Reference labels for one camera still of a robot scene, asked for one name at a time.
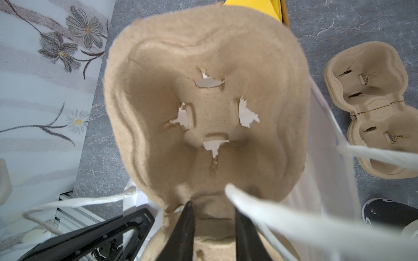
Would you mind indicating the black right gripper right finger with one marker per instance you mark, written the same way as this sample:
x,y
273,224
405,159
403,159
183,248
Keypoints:
x,y
248,243

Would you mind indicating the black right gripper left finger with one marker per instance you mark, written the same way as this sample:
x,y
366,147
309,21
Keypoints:
x,y
179,246

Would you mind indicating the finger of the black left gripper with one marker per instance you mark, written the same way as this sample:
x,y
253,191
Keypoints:
x,y
77,244

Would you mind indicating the cartoon print paper bag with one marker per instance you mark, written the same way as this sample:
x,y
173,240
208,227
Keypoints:
x,y
322,209

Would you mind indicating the black paper cup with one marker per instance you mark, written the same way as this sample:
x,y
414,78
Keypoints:
x,y
384,212

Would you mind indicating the single brown pulp carrier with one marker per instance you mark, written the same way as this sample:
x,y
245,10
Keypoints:
x,y
202,98

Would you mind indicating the brown pulp cup carrier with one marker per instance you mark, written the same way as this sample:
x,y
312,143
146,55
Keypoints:
x,y
369,81

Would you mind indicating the brown cardboard tray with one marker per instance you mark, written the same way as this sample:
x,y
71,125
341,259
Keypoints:
x,y
284,13

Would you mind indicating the yellow paper napkins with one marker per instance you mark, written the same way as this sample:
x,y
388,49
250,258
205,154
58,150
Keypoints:
x,y
269,7

